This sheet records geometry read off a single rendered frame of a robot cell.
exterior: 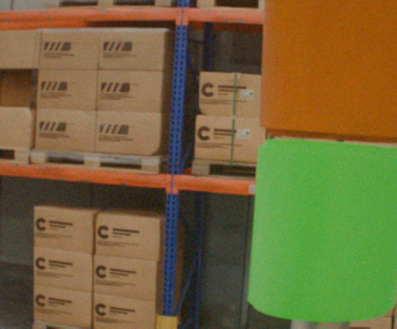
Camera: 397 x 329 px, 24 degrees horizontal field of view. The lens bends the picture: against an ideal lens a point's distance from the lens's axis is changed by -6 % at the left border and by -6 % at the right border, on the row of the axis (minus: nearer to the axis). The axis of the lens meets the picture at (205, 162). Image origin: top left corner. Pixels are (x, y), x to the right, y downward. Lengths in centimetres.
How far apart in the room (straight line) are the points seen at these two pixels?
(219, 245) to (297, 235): 913
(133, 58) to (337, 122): 793
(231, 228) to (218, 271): 45
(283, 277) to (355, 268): 2
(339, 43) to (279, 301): 8
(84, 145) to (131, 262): 108
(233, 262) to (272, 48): 912
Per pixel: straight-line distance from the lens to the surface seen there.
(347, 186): 28
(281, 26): 29
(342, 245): 28
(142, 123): 816
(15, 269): 1015
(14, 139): 864
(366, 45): 28
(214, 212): 938
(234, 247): 938
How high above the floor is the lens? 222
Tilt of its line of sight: 4 degrees down
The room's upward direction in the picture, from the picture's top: 3 degrees clockwise
